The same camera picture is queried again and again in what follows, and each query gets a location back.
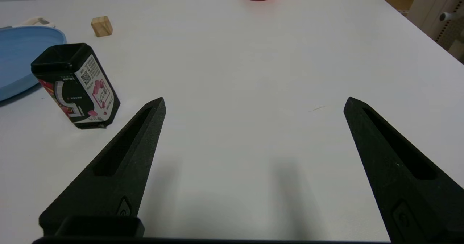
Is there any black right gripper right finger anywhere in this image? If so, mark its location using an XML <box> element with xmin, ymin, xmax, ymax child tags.
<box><xmin>343</xmin><ymin>96</ymin><xmax>464</xmax><ymax>244</ymax></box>

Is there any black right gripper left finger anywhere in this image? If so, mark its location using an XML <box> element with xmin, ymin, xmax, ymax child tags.
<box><xmin>39</xmin><ymin>97</ymin><xmax>167</xmax><ymax>239</ymax></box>

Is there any small brown food piece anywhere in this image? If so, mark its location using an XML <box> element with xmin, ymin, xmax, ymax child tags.
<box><xmin>91</xmin><ymin>16</ymin><xmax>113</xmax><ymax>37</ymax></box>

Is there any blue plate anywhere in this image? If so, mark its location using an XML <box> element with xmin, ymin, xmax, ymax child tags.
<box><xmin>0</xmin><ymin>26</ymin><xmax>67</xmax><ymax>102</ymax></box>

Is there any black pink drink carton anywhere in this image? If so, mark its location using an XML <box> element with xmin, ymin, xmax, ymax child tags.
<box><xmin>31</xmin><ymin>43</ymin><xmax>121</xmax><ymax>129</ymax></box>

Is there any white pegboard shelf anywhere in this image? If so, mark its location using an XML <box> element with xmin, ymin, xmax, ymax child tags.
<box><xmin>406</xmin><ymin>0</ymin><xmax>464</xmax><ymax>64</ymax></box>

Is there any grey handled spatula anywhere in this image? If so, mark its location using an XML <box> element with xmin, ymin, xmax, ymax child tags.
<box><xmin>13</xmin><ymin>17</ymin><xmax>57</xmax><ymax>29</ymax></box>

